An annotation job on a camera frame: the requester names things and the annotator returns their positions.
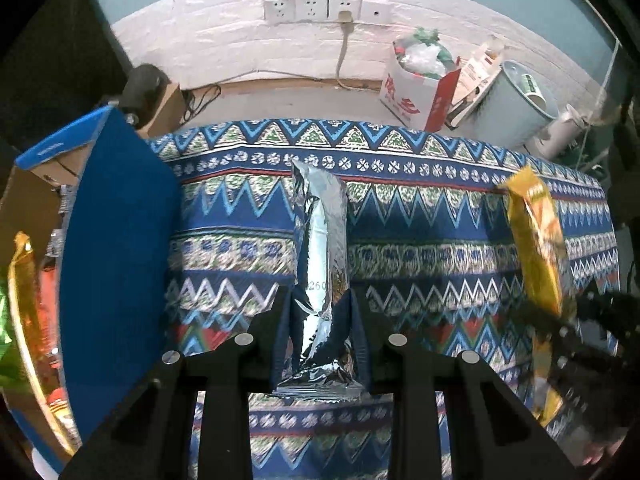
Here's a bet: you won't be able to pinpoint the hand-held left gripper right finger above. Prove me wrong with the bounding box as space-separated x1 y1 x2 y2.
347 287 581 480

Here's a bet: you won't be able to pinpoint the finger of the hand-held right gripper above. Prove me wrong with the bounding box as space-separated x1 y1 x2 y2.
515 305 601 386
575 291 640 348

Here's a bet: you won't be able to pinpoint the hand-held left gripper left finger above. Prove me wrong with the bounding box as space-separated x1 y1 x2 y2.
60 285 296 480

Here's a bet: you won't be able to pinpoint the yellow snack bag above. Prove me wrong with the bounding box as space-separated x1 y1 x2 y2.
497 165 576 426

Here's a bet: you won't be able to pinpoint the silver foil snack packet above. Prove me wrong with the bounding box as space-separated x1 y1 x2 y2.
274 157 366 401

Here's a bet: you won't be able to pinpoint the blue cardboard box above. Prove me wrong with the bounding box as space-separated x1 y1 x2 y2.
0 107 183 466

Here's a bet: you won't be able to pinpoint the gold snack bag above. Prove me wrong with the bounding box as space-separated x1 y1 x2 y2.
7 232 83 456

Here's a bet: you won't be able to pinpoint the orange green snack bag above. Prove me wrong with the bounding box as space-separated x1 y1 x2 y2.
0 280 31 396

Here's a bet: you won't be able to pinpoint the patterned blue tablecloth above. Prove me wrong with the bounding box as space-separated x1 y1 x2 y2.
145 117 621 480

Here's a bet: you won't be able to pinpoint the light blue bin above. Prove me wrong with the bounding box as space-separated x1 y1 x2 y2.
482 60 559 147

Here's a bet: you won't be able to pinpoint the red white cardboard box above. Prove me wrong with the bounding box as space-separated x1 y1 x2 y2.
378 40 463 133

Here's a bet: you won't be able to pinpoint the brown cardboard box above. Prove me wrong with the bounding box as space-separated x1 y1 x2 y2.
135 82 184 139

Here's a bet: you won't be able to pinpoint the white red paper carton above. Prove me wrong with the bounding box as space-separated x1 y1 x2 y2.
447 40 507 126

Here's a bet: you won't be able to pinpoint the black round device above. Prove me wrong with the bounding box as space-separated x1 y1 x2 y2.
121 64 170 117

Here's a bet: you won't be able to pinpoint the clear plastic bags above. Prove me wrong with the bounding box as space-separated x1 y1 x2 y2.
397 26 458 81

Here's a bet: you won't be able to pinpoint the black cable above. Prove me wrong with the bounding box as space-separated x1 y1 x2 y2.
181 85 222 122

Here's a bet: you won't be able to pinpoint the grey plug cable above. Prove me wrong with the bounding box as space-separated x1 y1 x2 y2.
334 11 383 92

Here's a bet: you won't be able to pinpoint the white wall socket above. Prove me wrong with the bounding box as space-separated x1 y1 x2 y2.
296 0 327 22
328 0 361 23
264 0 294 24
361 0 394 26

